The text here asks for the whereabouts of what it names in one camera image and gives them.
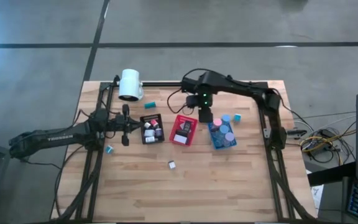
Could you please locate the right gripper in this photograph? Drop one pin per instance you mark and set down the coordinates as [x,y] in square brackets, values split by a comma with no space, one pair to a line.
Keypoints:
[202,104]

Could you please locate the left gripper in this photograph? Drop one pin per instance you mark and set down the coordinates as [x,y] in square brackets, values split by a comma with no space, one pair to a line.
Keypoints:
[123,126]

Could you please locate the small white cap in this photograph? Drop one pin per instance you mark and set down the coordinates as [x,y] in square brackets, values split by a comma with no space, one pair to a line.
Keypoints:
[147,125]

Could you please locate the small white box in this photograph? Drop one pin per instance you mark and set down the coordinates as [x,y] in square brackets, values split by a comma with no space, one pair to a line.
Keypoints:
[149,132]

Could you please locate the large white wall charger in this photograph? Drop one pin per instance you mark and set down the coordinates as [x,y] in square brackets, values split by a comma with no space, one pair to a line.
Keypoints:
[150,139]

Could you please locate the pink-capped hourglass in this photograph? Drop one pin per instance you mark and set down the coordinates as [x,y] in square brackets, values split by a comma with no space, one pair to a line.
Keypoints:
[217,122]

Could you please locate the purple wall charger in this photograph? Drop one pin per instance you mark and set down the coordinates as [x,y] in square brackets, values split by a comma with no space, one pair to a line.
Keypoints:
[158,132]

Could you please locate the teal eraser block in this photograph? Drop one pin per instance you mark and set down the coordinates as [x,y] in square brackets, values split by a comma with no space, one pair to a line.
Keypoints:
[150,105]

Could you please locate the white rectangular box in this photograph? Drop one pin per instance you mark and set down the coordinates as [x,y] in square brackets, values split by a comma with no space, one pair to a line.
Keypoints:
[183,125]

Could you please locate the small teal cube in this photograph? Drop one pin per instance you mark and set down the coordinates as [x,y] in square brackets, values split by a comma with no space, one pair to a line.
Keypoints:
[109,149]
[237,117]

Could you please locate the blue plastic basket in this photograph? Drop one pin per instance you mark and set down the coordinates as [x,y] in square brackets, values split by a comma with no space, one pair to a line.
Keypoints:
[216,141]

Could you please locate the small white wall charger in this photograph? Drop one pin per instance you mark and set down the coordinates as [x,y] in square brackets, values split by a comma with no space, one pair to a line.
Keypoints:
[172,164]

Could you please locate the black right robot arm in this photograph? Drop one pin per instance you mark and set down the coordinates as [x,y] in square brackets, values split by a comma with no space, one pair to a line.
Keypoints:
[244,88]

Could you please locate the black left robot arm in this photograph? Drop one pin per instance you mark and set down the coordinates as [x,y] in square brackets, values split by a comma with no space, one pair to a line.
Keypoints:
[57,137]

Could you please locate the black plastic basket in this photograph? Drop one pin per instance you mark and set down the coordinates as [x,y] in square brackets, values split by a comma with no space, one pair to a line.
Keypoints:
[144,137]

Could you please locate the red plastic basket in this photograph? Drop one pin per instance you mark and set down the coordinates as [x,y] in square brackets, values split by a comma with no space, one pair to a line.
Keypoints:
[174,127]

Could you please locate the white cylinder lamp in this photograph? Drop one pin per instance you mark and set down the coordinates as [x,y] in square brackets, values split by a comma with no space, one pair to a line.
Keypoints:
[130,82]

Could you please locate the white paper on floor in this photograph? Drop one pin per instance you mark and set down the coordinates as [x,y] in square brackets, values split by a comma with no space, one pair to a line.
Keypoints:
[316,193]

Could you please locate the black desk foot bar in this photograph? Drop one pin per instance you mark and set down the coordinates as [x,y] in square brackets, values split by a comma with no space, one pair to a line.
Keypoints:
[331,175]

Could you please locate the black frame clamp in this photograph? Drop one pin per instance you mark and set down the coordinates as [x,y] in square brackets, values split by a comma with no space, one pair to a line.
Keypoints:
[116,79]

